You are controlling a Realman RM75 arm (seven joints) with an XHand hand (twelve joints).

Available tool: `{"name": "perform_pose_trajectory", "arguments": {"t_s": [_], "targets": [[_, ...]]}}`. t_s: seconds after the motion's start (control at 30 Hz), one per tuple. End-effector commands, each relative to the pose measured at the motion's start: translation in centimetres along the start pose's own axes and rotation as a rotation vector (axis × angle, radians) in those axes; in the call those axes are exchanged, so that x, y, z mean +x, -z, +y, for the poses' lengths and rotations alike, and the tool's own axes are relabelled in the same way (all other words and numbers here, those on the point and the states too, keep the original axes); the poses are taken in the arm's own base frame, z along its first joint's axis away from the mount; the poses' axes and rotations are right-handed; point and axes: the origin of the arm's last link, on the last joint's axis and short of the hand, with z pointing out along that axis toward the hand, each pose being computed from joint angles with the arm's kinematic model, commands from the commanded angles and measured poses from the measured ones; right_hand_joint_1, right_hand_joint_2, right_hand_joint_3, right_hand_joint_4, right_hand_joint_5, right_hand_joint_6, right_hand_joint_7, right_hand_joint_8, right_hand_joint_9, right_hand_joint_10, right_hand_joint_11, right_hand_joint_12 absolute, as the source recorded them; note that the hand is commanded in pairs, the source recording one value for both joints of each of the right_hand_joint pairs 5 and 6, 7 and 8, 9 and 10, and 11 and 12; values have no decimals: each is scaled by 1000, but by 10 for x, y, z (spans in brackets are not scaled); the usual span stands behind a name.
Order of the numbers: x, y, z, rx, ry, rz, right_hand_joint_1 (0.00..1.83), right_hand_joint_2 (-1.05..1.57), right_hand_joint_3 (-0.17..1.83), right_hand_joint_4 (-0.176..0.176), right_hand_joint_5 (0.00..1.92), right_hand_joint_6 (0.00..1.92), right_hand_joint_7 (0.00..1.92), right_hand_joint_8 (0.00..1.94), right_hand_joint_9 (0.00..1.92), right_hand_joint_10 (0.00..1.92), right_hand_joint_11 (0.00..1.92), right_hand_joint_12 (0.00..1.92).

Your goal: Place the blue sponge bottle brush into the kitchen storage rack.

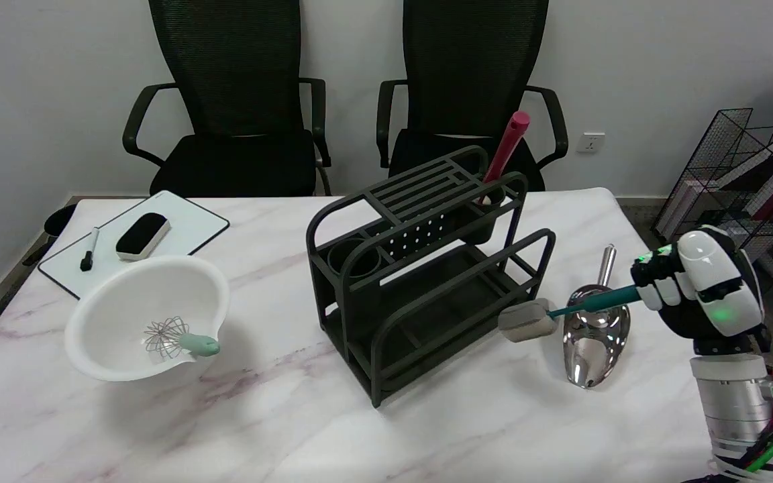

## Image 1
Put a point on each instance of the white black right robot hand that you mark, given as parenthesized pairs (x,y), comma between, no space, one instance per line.
(708,282)

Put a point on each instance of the blue sponge bottle brush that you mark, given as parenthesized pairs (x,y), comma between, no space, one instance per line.
(527,320)

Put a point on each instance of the black kitchen storage rack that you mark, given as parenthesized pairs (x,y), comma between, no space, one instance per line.
(420,268)

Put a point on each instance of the silver metal scoop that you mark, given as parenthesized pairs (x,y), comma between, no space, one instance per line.
(594,335)

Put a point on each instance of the black mesh office chair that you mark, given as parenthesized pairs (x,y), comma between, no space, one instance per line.
(474,74)
(232,100)

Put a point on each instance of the small white whiteboard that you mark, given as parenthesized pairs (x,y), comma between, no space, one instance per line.
(185,231)

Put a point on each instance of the black whiteboard eraser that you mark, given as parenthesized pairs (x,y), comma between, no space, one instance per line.
(142,235)

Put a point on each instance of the white mixing bowl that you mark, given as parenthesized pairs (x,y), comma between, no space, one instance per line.
(138,315)

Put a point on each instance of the black marker pen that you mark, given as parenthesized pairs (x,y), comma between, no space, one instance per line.
(89,249)

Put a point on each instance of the black round floor base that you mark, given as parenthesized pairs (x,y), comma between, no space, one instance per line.
(59,220)

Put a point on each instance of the white wall socket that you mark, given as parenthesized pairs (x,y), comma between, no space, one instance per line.
(590,142)

